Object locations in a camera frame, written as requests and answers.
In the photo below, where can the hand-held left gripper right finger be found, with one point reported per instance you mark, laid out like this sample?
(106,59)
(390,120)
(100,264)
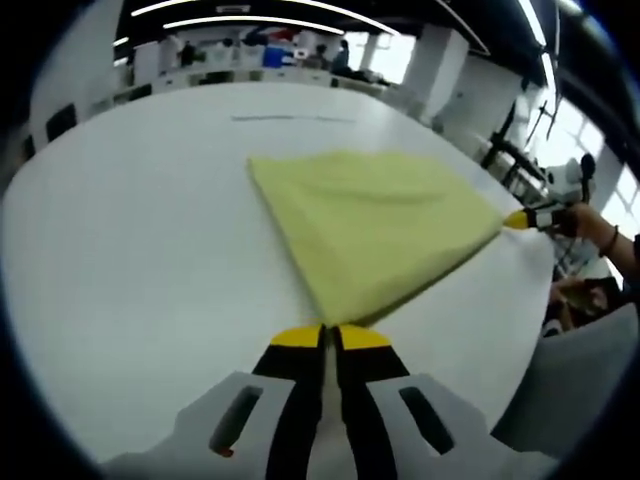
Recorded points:
(425,430)

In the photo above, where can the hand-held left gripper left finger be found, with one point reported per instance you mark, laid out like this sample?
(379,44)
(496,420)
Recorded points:
(240,425)

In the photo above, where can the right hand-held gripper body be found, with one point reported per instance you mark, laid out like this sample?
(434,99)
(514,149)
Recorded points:
(570,180)

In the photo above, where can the yellow blue grey garment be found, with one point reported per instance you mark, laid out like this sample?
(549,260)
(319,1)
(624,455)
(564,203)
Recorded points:
(375,225)

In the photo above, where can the person's right hand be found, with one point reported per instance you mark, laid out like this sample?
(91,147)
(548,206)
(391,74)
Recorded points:
(585,222)

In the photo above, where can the black metal stand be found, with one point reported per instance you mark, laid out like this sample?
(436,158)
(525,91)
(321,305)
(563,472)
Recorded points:
(500,145)

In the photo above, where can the person's black printed shirt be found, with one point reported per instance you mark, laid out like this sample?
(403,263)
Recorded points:
(585,300)

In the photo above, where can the white square pillar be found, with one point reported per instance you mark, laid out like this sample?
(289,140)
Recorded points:
(435,70)

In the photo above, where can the blue storage box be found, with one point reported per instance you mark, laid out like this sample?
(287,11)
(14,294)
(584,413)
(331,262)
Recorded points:
(273,56)

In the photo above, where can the white counter row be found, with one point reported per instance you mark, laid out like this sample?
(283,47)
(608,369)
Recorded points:
(225,77)

